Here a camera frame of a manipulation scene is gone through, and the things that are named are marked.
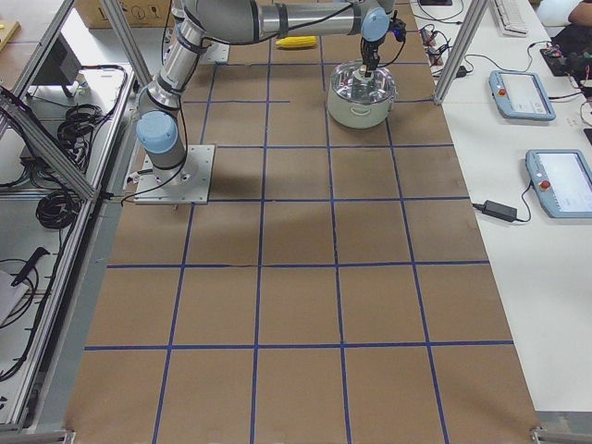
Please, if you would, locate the teach pendant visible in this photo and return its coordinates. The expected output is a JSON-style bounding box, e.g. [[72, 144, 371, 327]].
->
[[488, 70, 556, 121], [525, 149, 591, 218]]

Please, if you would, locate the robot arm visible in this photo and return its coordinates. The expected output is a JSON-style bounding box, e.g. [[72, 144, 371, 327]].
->
[[136, 1, 406, 190]]

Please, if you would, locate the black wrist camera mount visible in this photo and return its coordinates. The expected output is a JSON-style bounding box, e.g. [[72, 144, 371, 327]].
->
[[388, 18, 407, 43]]

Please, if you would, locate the white keyboard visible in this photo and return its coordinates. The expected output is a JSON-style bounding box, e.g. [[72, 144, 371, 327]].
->
[[489, 0, 529, 38]]

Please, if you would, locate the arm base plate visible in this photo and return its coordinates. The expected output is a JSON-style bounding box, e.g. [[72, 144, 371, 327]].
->
[[133, 144, 216, 204]]

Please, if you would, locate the pale green steel pot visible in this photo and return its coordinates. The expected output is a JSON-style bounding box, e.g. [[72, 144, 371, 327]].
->
[[327, 60, 398, 129]]

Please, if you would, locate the cardboard box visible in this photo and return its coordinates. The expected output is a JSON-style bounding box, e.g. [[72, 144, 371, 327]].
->
[[74, 0, 170, 29]]

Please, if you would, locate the aluminium frame post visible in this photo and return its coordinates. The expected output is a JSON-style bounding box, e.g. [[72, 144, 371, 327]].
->
[[433, 0, 488, 105]]

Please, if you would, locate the upper teach pendant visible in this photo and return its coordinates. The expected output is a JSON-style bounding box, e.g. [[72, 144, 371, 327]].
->
[[488, 70, 556, 121]]

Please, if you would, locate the lower teach pendant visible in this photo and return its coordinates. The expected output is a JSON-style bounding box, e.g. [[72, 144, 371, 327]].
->
[[525, 149, 591, 218]]

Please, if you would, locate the yellow corn cob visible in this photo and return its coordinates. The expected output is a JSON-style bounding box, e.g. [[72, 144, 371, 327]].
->
[[275, 36, 318, 50]]

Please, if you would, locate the black power brick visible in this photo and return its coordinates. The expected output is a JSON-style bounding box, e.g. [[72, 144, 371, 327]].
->
[[481, 200, 517, 222]]

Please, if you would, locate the glass pot lid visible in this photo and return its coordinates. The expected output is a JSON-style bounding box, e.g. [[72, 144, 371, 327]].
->
[[330, 60, 397, 105]]

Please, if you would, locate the small circuit board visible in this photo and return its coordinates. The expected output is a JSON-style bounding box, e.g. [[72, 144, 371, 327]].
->
[[419, 24, 451, 67]]

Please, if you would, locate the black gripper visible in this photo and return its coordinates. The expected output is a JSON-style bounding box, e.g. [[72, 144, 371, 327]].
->
[[361, 39, 382, 78]]

